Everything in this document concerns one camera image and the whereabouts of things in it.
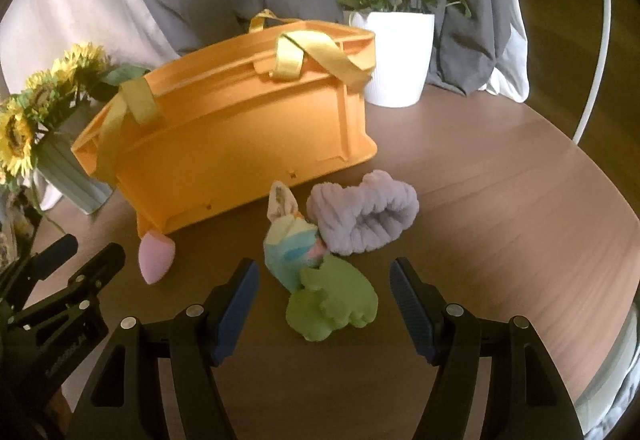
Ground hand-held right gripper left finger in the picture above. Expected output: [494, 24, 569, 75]
[65, 257, 261, 440]

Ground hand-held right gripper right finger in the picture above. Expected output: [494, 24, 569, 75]
[390, 256, 586, 440]

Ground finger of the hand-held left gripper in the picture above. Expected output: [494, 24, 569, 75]
[10, 243, 126, 328]
[0, 234, 78, 301]

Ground green plush toy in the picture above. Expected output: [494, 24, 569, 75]
[285, 255, 379, 342]

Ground orange plastic basket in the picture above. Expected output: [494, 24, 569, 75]
[70, 9, 378, 238]

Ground patterned brown cloth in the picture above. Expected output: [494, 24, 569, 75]
[0, 185, 36, 271]

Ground pink makeup sponge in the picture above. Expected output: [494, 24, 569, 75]
[139, 230, 177, 285]

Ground pastel rabbit plush toy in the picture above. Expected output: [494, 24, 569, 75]
[263, 180, 328, 291]

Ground grey ribbed vase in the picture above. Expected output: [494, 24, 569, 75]
[37, 108, 116, 216]

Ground purple fluffy headband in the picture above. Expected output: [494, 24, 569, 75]
[306, 170, 420, 255]

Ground sunflower bouquet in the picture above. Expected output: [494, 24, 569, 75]
[0, 43, 151, 186]

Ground white crumpled cloth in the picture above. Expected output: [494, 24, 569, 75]
[582, 385, 636, 440]

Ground green plant in white pot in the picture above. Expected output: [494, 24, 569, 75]
[337, 0, 473, 108]

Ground pale pink curtain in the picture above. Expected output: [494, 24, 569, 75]
[0, 0, 186, 211]

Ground white sheer curtain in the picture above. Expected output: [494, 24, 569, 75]
[482, 20, 531, 102]

